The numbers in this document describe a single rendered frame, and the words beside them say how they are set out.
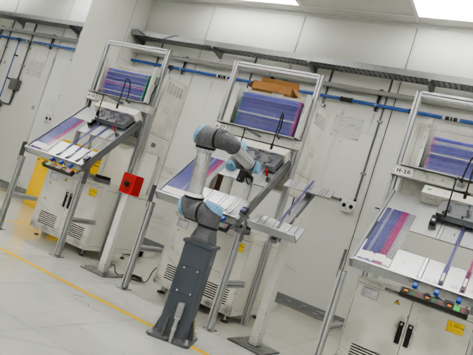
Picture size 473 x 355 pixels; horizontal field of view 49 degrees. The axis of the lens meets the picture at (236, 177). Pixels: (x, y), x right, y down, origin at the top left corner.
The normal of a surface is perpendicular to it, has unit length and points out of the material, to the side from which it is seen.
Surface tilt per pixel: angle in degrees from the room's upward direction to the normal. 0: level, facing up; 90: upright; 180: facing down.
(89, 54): 90
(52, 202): 90
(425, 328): 90
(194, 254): 90
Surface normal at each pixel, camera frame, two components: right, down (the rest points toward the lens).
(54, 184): -0.46, -0.18
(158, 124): 0.84, 0.25
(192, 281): -0.15, -0.09
